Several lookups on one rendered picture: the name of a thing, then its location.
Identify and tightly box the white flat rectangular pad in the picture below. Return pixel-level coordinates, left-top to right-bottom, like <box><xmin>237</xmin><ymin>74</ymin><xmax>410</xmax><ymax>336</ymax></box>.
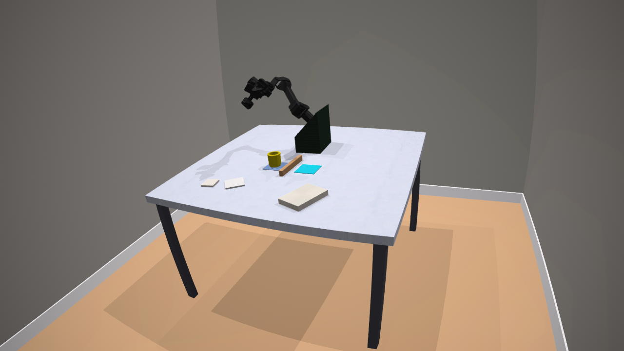
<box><xmin>225</xmin><ymin>177</ymin><xmax>245</xmax><ymax>190</ymax></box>

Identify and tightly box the beige flat block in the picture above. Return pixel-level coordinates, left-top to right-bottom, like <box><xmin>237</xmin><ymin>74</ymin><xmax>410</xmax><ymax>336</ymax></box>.
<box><xmin>278</xmin><ymin>183</ymin><xmax>329</xmax><ymax>212</ymax></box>

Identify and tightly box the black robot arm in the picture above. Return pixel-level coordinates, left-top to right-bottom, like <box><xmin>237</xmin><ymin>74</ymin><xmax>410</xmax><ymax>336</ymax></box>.
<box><xmin>244</xmin><ymin>77</ymin><xmax>314</xmax><ymax>122</ymax></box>

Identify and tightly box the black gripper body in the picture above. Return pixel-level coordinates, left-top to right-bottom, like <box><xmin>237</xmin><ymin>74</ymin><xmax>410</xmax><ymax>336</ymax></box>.
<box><xmin>241</xmin><ymin>78</ymin><xmax>269</xmax><ymax>109</ymax></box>

